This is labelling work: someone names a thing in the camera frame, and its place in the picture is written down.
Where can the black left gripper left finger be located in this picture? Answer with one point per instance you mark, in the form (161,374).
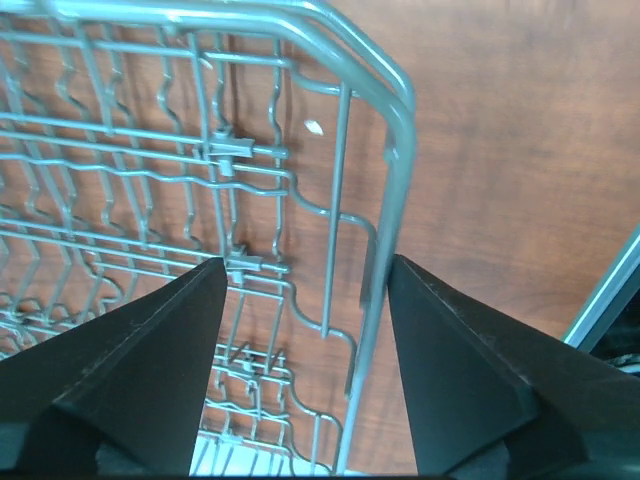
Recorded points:
(122,394)

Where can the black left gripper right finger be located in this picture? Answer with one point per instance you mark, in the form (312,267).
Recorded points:
(488,396)

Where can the grey wire dish rack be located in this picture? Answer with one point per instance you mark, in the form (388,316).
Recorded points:
(245,165)

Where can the aluminium mounting rail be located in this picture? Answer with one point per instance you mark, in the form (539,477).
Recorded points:
(608,299)

